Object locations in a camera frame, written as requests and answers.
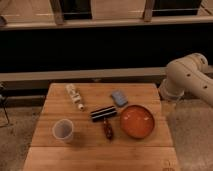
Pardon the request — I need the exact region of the clear plastic cup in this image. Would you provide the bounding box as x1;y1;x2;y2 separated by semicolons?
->
52;119;74;143

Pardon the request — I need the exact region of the wooden shelf rail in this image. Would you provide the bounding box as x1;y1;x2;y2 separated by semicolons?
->
0;67;165;82

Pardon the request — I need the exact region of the orange ceramic bowl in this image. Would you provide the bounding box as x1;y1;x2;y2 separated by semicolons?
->
120;105;155;139

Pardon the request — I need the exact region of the black striped rectangular block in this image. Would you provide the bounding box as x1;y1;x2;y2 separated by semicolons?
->
90;106;117;122

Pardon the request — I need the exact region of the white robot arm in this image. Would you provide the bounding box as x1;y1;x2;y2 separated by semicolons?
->
159;53;213;107

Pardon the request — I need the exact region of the white tube bottle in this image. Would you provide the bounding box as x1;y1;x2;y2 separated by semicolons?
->
66;84;85;111

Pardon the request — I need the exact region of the dark red dried pepper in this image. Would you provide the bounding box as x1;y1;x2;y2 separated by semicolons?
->
103;118;114;140

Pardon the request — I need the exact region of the blue sponge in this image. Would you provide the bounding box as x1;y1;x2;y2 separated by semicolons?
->
111;90;128;107

